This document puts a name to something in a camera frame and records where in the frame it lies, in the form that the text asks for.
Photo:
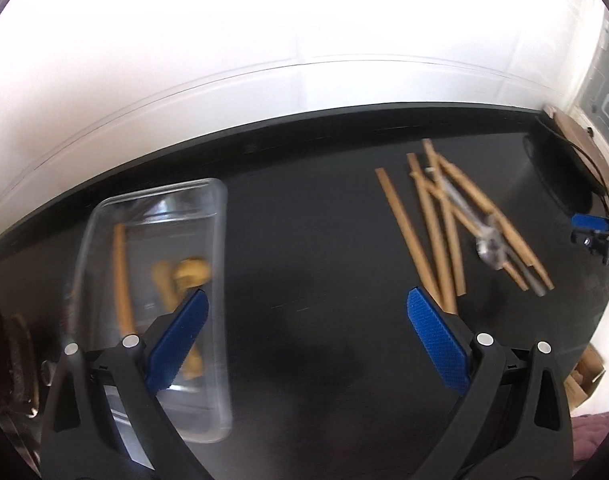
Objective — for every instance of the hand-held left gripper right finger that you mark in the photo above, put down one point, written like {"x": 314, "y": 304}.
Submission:
{"x": 434, "y": 332}

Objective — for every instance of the wooden chopstick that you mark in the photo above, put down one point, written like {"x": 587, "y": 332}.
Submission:
{"x": 120, "y": 280}

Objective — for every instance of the metal spoon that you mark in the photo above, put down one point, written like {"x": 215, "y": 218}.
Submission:
{"x": 477, "y": 222}
{"x": 534, "y": 282}

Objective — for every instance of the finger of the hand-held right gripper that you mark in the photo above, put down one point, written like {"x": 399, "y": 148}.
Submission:
{"x": 591, "y": 222}
{"x": 586, "y": 241}

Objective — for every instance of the brown board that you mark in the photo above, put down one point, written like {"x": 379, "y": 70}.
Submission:
{"x": 581, "y": 145}

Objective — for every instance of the black round object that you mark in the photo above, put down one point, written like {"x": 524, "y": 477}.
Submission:
{"x": 554, "y": 170}

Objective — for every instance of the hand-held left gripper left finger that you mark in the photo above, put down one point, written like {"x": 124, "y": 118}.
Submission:
{"x": 182, "y": 332}

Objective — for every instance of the pile of wooden chopsticks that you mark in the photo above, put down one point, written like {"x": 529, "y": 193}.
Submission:
{"x": 434, "y": 240}

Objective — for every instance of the clear plastic container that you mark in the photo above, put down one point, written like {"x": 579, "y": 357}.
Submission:
{"x": 99, "y": 240}

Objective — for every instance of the pink cloth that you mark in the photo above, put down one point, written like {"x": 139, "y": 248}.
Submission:
{"x": 594, "y": 432}

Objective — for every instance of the cardboard box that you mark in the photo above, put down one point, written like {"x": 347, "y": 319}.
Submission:
{"x": 584, "y": 375}

